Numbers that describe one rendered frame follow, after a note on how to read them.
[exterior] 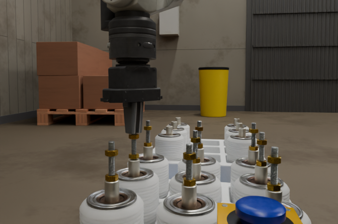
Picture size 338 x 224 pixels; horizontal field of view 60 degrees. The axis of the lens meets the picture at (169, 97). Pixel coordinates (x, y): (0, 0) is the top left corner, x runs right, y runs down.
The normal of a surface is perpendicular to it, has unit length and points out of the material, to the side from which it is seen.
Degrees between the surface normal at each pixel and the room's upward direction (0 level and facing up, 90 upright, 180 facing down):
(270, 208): 0
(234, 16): 90
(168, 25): 90
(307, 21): 90
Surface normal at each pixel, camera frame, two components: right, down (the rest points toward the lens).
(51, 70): -0.07, 0.06
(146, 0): 0.90, 0.02
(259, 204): 0.00, -1.00
